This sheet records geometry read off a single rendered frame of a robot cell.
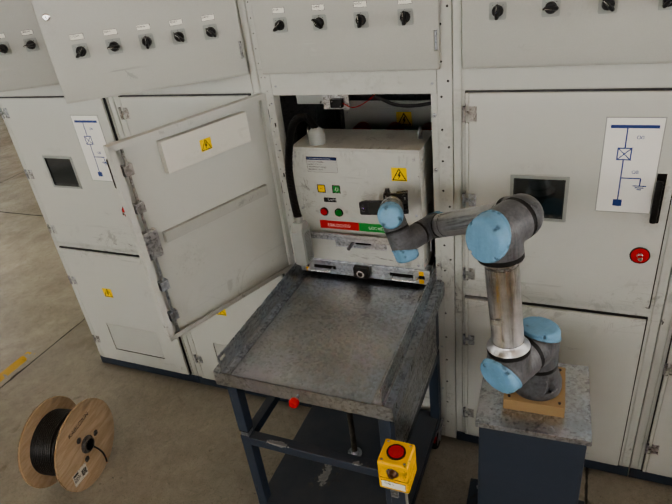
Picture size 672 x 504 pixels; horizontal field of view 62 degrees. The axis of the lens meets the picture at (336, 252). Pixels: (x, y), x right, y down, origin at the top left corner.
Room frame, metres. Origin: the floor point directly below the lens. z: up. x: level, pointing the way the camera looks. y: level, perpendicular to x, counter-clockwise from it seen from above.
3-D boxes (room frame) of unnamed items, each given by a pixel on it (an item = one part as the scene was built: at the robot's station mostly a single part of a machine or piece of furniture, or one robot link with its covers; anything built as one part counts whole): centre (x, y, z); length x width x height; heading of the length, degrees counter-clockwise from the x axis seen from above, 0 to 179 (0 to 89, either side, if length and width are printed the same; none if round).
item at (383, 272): (1.90, -0.10, 0.89); 0.54 x 0.05 x 0.06; 64
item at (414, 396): (1.63, 0.03, 0.46); 0.64 x 0.58 x 0.66; 154
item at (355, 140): (2.12, -0.21, 1.15); 0.51 x 0.50 x 0.48; 154
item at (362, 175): (1.89, -0.10, 1.15); 0.48 x 0.01 x 0.48; 64
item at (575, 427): (1.27, -0.55, 0.74); 0.32 x 0.32 x 0.02; 67
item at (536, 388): (1.27, -0.56, 0.84); 0.15 x 0.15 x 0.10
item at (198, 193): (1.89, 0.42, 1.21); 0.63 x 0.07 x 0.74; 133
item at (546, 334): (1.26, -0.55, 0.96); 0.13 x 0.12 x 0.14; 126
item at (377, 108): (2.49, -0.38, 1.28); 0.58 x 0.02 x 0.19; 64
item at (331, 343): (1.63, 0.03, 0.82); 0.68 x 0.62 x 0.06; 154
